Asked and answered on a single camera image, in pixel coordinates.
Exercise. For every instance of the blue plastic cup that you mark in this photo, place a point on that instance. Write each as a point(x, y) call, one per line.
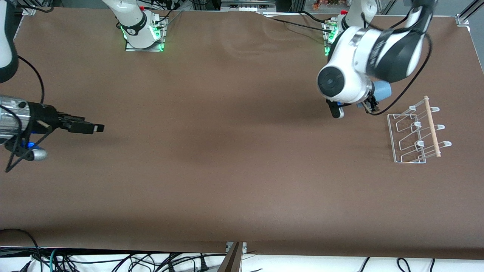
point(383, 90)

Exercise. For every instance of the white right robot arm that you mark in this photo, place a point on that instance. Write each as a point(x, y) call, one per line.
point(132, 22)

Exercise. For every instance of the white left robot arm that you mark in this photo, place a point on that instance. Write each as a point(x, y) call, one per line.
point(351, 64)

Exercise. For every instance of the white power strip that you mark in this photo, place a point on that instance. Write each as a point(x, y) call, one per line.
point(247, 8)

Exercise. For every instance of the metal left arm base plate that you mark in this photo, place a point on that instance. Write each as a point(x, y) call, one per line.
point(327, 51)

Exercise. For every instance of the aluminium frame profile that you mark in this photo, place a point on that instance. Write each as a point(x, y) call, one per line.
point(30, 9)
point(469, 13)

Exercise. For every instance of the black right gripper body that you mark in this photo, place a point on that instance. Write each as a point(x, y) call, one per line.
point(42, 114)

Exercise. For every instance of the orange background object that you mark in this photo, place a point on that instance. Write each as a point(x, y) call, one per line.
point(325, 4)

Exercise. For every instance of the metal table bracket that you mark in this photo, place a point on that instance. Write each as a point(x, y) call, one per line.
point(244, 247)

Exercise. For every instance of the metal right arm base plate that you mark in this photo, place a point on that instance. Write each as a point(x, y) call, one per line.
point(130, 48)

